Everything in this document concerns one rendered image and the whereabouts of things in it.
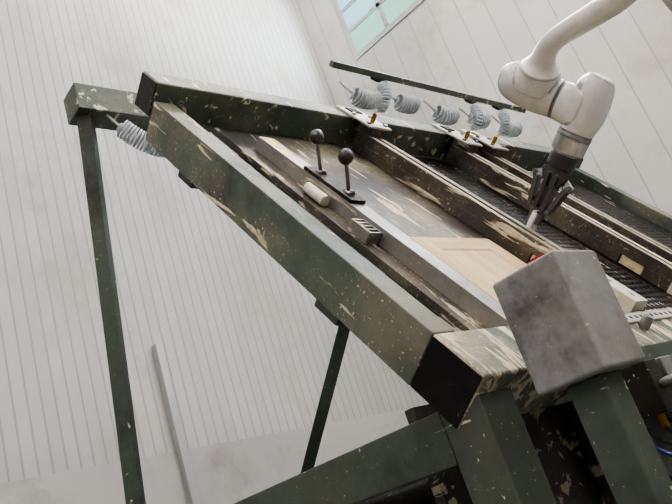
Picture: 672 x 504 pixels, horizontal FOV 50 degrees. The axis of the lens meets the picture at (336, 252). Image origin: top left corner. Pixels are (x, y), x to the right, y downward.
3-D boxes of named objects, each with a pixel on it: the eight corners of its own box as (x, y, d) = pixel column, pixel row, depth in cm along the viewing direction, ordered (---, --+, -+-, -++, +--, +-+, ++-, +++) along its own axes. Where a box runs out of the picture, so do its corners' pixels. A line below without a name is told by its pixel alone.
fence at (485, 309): (508, 345, 136) (517, 327, 135) (254, 149, 198) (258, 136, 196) (523, 343, 140) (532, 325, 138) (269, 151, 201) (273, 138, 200)
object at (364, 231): (365, 244, 160) (370, 232, 158) (346, 229, 164) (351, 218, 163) (378, 244, 162) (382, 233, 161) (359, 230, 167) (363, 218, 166)
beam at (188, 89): (148, 118, 191) (157, 82, 187) (133, 104, 197) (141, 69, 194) (575, 178, 339) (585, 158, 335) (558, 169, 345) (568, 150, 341)
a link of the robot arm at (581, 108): (598, 139, 187) (551, 120, 192) (625, 82, 182) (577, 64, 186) (592, 142, 178) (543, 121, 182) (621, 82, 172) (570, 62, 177)
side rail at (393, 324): (408, 386, 122) (433, 332, 118) (144, 139, 193) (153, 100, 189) (431, 382, 126) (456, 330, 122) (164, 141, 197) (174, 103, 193)
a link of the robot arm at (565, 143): (570, 128, 190) (560, 149, 193) (552, 124, 184) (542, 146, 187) (598, 141, 185) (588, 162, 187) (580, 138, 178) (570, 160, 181)
